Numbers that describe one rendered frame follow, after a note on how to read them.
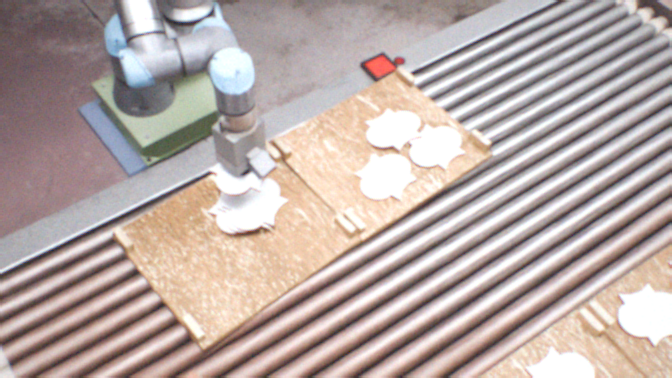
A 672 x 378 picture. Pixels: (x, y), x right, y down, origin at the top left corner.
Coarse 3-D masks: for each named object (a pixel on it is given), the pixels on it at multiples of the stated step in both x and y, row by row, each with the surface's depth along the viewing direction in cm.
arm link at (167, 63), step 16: (128, 0) 140; (144, 0) 141; (128, 16) 141; (144, 16) 141; (128, 32) 141; (144, 32) 140; (160, 32) 142; (128, 48) 141; (144, 48) 140; (160, 48) 141; (176, 48) 142; (128, 64) 139; (144, 64) 140; (160, 64) 141; (176, 64) 142; (128, 80) 141; (144, 80) 141; (160, 80) 143
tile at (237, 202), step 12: (264, 180) 171; (252, 192) 168; (264, 192) 169; (276, 192) 169; (228, 204) 166; (240, 204) 166; (252, 204) 166; (264, 204) 167; (276, 204) 167; (240, 216) 164; (252, 216) 165; (264, 216) 165; (240, 228) 163; (252, 228) 163
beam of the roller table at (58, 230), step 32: (512, 0) 220; (544, 0) 220; (448, 32) 211; (480, 32) 211; (416, 64) 203; (320, 96) 195; (288, 128) 188; (192, 160) 181; (128, 192) 174; (160, 192) 175; (32, 224) 168; (64, 224) 168; (96, 224) 169; (0, 256) 163; (32, 256) 163
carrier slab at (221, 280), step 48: (192, 192) 172; (288, 192) 173; (144, 240) 164; (192, 240) 164; (240, 240) 165; (288, 240) 165; (336, 240) 165; (192, 288) 157; (240, 288) 158; (288, 288) 158; (192, 336) 151
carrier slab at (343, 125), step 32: (352, 96) 192; (384, 96) 192; (416, 96) 193; (320, 128) 185; (352, 128) 185; (288, 160) 179; (320, 160) 179; (352, 160) 179; (480, 160) 180; (320, 192) 173; (352, 192) 173; (416, 192) 174; (384, 224) 168
